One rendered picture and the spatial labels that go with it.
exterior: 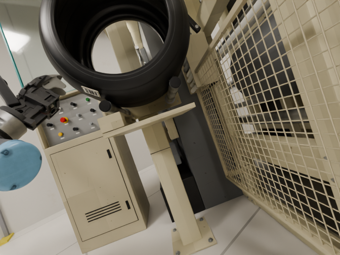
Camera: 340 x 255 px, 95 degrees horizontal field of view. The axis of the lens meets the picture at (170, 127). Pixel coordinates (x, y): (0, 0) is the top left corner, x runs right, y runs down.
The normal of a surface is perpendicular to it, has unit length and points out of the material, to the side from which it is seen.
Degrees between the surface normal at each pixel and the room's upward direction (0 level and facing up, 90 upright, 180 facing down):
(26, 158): 112
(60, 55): 93
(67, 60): 94
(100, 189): 90
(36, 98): 70
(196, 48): 90
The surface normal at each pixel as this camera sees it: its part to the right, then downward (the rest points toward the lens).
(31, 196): 0.53, -0.17
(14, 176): 0.99, 0.05
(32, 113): 0.48, -0.51
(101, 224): 0.06, 0.00
